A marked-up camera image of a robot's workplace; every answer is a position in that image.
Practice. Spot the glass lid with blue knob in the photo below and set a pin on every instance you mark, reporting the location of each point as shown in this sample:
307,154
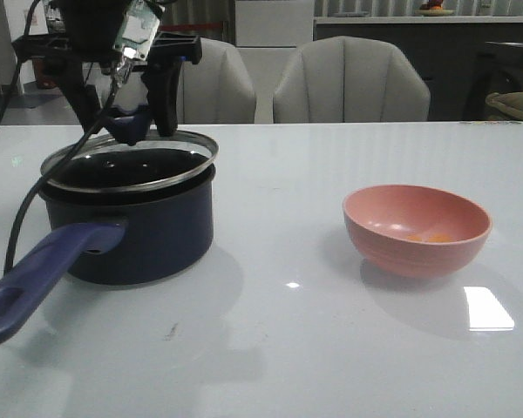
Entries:
127,161

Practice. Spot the fruit plate on counter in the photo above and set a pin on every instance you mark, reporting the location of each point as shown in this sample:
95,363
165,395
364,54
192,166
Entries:
433,8

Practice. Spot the white cabinet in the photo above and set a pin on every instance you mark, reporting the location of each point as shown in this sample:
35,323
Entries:
266,33

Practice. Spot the right grey upholstered chair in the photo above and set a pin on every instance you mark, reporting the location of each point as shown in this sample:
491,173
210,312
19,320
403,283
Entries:
350,80

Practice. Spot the green circuit board camera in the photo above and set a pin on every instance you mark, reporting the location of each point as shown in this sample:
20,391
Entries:
138,29

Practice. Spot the grey upholstered chair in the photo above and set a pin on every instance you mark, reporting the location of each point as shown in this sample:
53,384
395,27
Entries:
350,80
218,89

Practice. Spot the left grey upholstered chair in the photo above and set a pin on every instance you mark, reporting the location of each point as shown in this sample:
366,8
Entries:
218,89

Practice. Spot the pink plastic bowl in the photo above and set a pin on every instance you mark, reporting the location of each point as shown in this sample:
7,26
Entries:
379,217

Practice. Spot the red trash bin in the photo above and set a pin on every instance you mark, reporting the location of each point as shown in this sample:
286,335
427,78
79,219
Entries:
42,80

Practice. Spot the dark grey counter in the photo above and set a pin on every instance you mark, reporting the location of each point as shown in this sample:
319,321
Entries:
442,49

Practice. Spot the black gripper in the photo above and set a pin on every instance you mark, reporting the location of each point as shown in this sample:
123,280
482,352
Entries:
90,30

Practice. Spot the orange ham pieces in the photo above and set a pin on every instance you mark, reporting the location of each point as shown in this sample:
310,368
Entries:
431,238

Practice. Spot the dark blue saucepan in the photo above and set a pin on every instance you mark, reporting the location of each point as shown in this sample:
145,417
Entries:
110,241

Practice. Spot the beige cushion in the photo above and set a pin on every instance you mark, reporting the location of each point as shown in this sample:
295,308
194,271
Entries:
508,106

